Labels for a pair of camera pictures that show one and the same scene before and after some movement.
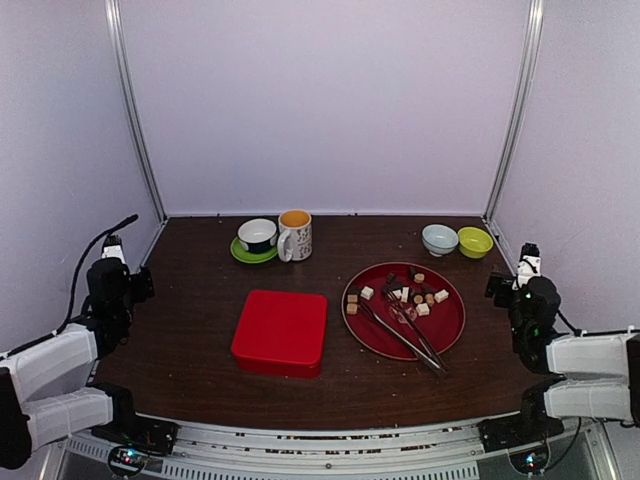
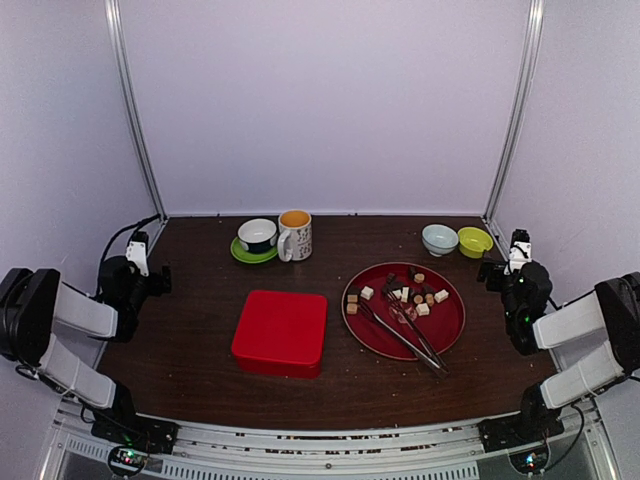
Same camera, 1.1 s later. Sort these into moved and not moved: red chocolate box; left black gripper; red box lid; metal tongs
Moved: left black gripper
Not moved: red chocolate box; metal tongs; red box lid
